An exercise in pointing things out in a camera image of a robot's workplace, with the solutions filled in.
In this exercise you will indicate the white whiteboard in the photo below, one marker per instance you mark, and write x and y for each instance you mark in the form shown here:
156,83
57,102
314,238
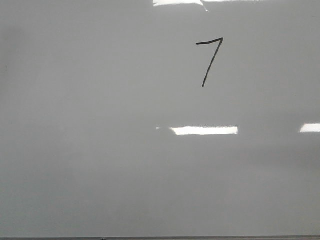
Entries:
148,118

